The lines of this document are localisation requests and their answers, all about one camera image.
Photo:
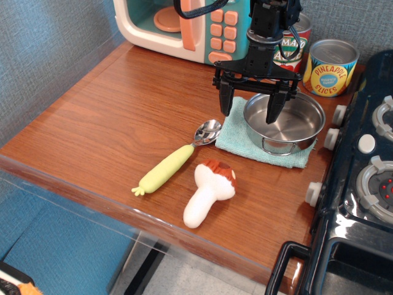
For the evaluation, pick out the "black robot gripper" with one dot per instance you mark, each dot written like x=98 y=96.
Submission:
x=256 y=72

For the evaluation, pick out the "stainless steel pot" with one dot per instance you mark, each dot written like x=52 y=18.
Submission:
x=295 y=129

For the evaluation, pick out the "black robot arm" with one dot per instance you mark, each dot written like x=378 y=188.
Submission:
x=271 y=17

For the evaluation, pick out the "toy microwave teal white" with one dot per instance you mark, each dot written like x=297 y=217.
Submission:
x=155 y=25

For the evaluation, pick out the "teal folded cloth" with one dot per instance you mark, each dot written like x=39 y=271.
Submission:
x=234 y=139

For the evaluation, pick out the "tomato sauce can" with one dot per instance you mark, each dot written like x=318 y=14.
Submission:
x=289 y=55

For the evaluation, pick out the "pineapple slices can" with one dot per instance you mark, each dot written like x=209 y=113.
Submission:
x=330 y=66

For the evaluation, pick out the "plush white brown mushroom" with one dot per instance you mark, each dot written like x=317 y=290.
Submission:
x=215 y=181

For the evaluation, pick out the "black toy stove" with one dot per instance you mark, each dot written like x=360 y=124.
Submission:
x=351 y=244

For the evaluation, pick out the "orange black object corner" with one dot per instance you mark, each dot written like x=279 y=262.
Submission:
x=14 y=281

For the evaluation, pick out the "spoon with green handle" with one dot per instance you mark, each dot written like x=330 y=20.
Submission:
x=206 y=133

